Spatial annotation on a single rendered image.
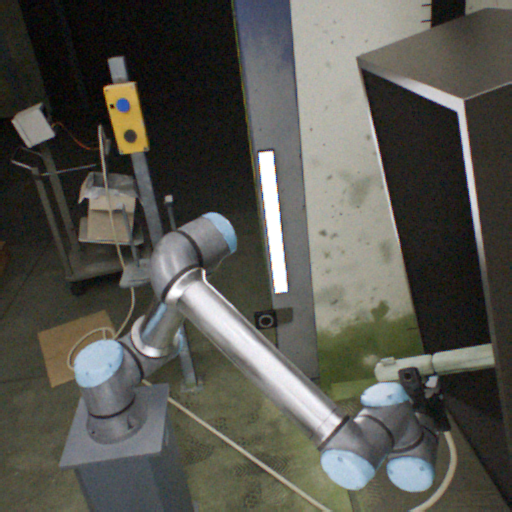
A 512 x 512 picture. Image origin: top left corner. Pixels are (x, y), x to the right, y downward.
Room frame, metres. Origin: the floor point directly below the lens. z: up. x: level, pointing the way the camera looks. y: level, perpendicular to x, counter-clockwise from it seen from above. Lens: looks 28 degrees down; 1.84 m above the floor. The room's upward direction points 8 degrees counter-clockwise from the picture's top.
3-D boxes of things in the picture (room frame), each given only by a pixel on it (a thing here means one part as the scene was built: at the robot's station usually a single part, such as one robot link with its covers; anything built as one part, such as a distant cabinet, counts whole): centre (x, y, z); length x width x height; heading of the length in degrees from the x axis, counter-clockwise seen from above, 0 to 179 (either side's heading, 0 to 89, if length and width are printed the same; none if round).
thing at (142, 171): (2.19, 0.42, 0.82); 0.06 x 0.06 x 1.64; 1
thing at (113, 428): (1.30, 0.51, 0.69); 0.19 x 0.19 x 0.10
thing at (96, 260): (3.57, 1.12, 0.64); 0.73 x 0.50 x 1.27; 101
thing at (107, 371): (1.31, 0.51, 0.83); 0.17 x 0.15 x 0.18; 136
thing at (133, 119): (2.13, 0.42, 1.42); 0.12 x 0.06 x 0.26; 91
